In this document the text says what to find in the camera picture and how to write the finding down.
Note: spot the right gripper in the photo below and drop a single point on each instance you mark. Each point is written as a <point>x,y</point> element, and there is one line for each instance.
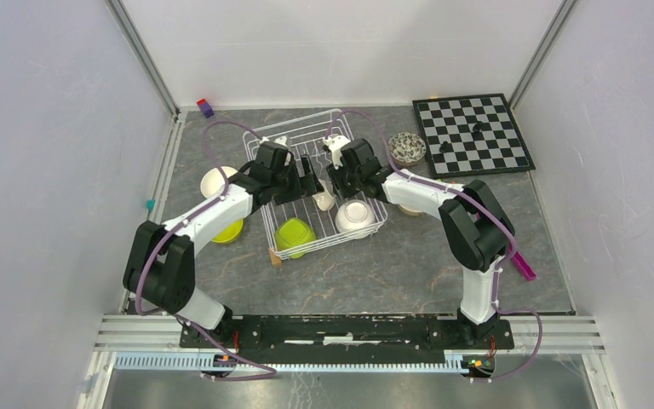
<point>335,176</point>

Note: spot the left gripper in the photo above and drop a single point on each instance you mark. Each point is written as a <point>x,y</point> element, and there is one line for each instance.
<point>304,187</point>

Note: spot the cream lobed small bowl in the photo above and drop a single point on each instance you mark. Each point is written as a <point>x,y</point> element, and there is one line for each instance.
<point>326,198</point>

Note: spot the white round bowl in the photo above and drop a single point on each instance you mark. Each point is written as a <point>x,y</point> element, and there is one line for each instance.
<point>355,216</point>

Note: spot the pink patterned bowl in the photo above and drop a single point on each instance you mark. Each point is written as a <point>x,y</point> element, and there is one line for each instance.
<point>407,148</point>

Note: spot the tan ceramic floral bowl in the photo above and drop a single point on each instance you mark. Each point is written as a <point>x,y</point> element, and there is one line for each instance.
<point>409,211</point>

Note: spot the green square plastic bowl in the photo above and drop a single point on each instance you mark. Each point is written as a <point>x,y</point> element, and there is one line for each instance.
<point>292,233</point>

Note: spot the large white ribbed bowl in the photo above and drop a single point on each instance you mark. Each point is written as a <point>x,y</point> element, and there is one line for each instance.
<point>213,180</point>

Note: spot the yellow green round bowl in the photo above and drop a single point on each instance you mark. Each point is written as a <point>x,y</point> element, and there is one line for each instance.
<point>229,234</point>

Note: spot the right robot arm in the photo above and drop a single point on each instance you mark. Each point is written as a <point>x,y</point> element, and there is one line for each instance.
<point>478,232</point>

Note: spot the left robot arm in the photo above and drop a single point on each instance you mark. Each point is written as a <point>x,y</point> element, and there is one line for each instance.
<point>161,268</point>

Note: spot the small wooden block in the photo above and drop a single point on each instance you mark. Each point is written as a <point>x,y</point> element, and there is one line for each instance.
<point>275,260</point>

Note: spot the black white chessboard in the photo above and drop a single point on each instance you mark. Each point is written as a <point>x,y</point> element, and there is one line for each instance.
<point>499,149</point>

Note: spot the red purple block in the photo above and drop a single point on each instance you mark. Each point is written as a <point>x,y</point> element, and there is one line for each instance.
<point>205,108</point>

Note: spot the magenta plastic scoop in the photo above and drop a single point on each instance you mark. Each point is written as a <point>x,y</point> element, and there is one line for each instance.
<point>523,267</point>

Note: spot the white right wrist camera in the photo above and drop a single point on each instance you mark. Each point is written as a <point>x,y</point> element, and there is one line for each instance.
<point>334,144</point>

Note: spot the white wire dish rack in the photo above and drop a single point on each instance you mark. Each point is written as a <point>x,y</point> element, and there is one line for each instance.
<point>320,218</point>

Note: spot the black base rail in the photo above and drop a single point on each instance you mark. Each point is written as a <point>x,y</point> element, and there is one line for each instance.
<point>359,338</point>

